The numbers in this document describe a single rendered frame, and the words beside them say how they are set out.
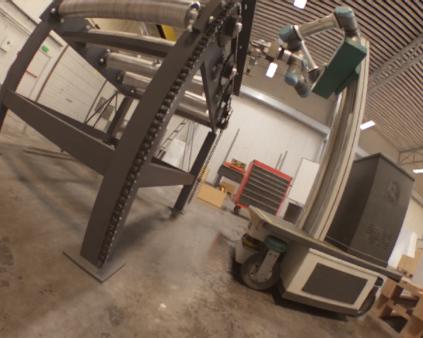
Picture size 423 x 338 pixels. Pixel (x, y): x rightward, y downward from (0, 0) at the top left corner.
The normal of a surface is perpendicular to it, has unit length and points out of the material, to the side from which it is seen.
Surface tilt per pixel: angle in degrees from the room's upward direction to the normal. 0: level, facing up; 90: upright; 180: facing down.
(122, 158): 90
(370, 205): 90
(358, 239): 90
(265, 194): 90
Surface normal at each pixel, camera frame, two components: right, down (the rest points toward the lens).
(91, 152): -0.05, -0.07
